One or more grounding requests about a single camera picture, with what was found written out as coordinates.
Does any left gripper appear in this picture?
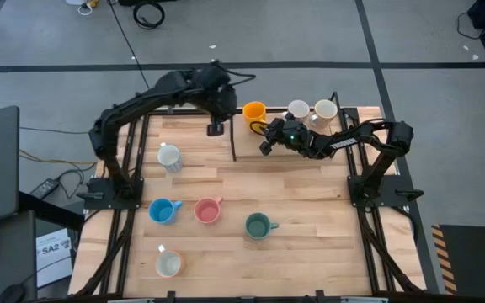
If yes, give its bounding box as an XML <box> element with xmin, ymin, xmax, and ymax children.
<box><xmin>202</xmin><ymin>83</ymin><xmax>238</xmax><ymax>136</ymax></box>

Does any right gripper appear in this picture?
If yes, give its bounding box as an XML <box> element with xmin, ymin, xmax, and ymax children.
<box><xmin>258</xmin><ymin>119</ymin><xmax>311</xmax><ymax>157</ymax></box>

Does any yellow mug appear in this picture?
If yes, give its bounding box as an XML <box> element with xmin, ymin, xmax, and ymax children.
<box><xmin>242</xmin><ymin>100</ymin><xmax>269</xmax><ymax>135</ymax></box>

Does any white mug grey diamond pattern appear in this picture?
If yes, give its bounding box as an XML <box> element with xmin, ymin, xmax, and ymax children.
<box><xmin>286</xmin><ymin>99</ymin><xmax>311</xmax><ymax>124</ymax></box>

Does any white mug blue lattice pattern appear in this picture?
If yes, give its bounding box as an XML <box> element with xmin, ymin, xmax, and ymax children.
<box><xmin>157</xmin><ymin>141</ymin><xmax>184</xmax><ymax>173</ymax></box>

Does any white mug coral pattern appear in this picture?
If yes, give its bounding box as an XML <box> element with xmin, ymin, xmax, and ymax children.
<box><xmin>308</xmin><ymin>98</ymin><xmax>338</xmax><ymax>130</ymax></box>

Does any green mug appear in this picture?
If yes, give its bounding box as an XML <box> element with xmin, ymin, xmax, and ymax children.
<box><xmin>244</xmin><ymin>211</ymin><xmax>280</xmax><ymax>241</ymax></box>

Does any pink mug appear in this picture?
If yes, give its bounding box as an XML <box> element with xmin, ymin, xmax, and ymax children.
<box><xmin>193</xmin><ymin>195</ymin><xmax>224</xmax><ymax>225</ymax></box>

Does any black power adapter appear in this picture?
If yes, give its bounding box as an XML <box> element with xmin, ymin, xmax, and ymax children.
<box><xmin>29</xmin><ymin>178</ymin><xmax>61</xmax><ymax>200</ymax></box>

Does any white printed paper sheet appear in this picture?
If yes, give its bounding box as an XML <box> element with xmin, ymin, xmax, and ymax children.
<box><xmin>35</xmin><ymin>228</ymin><xmax>74</xmax><ymax>289</ymax></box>

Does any black hazard striped mat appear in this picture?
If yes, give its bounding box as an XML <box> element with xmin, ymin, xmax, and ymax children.
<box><xmin>430</xmin><ymin>224</ymin><xmax>485</xmax><ymax>295</ymax></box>

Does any dark side desk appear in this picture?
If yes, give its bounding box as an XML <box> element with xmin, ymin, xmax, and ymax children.
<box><xmin>0</xmin><ymin>210</ymin><xmax>38</xmax><ymax>303</ymax></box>

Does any black computer mouse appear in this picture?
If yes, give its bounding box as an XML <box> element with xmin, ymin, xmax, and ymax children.
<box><xmin>0</xmin><ymin>284</ymin><xmax>27</xmax><ymax>303</ymax></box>

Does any black wire rack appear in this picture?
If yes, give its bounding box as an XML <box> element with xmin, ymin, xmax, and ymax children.
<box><xmin>228</xmin><ymin>92</ymin><xmax>349</xmax><ymax>163</ymax></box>
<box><xmin>73</xmin><ymin>107</ymin><xmax>431</xmax><ymax>303</ymax></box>

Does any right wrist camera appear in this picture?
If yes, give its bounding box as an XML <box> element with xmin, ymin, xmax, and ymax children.
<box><xmin>262</xmin><ymin>119</ymin><xmax>281</xmax><ymax>136</ymax></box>

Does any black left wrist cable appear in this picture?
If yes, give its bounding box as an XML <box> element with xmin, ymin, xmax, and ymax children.
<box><xmin>215</xmin><ymin>60</ymin><xmax>257</xmax><ymax>88</ymax></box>

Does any long black floor cable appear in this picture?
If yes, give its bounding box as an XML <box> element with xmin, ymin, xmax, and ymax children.
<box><xmin>106</xmin><ymin>0</ymin><xmax>151</xmax><ymax>90</ymax></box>

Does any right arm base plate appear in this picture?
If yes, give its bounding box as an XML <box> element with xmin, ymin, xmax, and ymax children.
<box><xmin>347</xmin><ymin>174</ymin><xmax>424</xmax><ymax>208</ymax></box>

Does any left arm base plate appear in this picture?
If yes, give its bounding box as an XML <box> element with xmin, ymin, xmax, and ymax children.
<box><xmin>83</xmin><ymin>176</ymin><xmax>145</xmax><ymax>210</ymax></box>

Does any coiled black cable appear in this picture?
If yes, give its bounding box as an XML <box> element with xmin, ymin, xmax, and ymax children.
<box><xmin>131</xmin><ymin>0</ymin><xmax>167</xmax><ymax>29</ymax></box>

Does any yellow cable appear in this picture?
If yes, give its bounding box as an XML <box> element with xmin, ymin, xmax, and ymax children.
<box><xmin>19</xmin><ymin>147</ymin><xmax>99</xmax><ymax>166</ymax></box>

